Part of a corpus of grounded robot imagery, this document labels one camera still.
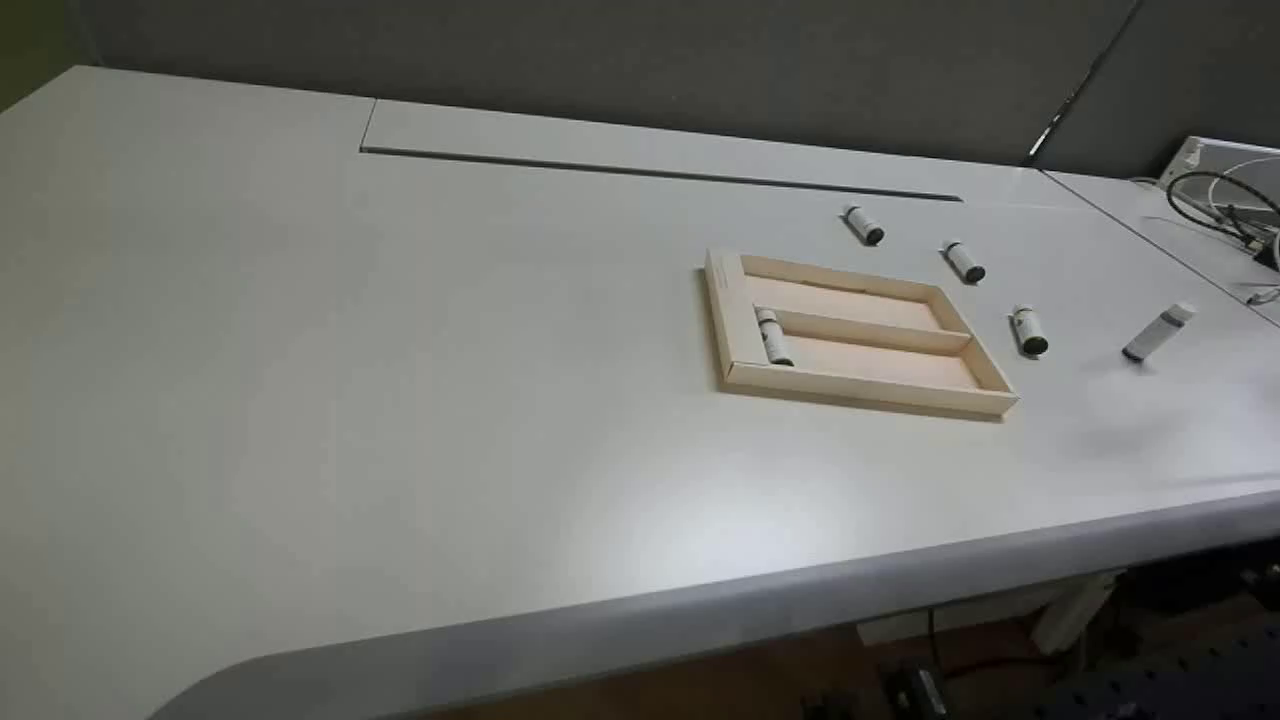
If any black perforated board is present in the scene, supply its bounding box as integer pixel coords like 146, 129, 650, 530
996, 612, 1280, 720

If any light wooden frame tray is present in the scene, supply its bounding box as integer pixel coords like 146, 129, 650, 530
701, 247, 1026, 422

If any black cable loop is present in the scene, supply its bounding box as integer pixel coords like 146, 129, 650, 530
1164, 165, 1280, 271

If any white box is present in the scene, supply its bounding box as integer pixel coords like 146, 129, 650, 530
1156, 133, 1280, 205

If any white cylinder with black end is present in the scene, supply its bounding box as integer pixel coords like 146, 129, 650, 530
1006, 304, 1053, 358
942, 236, 993, 288
753, 304, 795, 372
840, 198, 890, 253

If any small black object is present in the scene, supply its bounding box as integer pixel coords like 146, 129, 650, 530
883, 661, 952, 720

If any white table leg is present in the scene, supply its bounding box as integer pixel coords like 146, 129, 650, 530
1027, 571, 1124, 661

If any small grey cylinder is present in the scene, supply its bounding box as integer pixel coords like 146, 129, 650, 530
1121, 300, 1202, 366

